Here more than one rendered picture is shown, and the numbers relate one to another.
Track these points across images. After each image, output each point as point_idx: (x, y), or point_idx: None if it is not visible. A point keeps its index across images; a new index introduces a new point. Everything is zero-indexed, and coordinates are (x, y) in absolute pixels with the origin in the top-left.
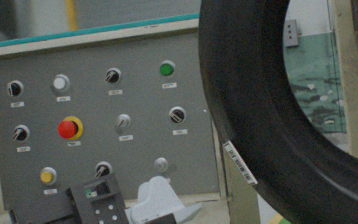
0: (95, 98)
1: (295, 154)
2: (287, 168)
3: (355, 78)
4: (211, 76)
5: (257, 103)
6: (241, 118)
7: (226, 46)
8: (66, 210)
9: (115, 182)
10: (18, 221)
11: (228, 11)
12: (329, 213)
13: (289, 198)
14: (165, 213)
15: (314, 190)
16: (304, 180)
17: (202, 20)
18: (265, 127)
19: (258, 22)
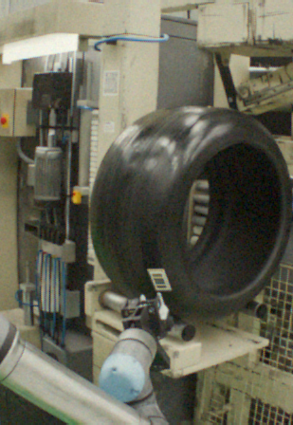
0: None
1: (188, 274)
2: (183, 282)
3: None
4: (152, 233)
5: (177, 249)
6: (168, 257)
7: (168, 219)
8: (148, 317)
9: (160, 299)
10: (141, 326)
11: (171, 200)
12: (193, 302)
13: (179, 296)
14: (164, 311)
15: (191, 291)
16: (189, 286)
17: (149, 202)
18: (178, 262)
19: (184, 208)
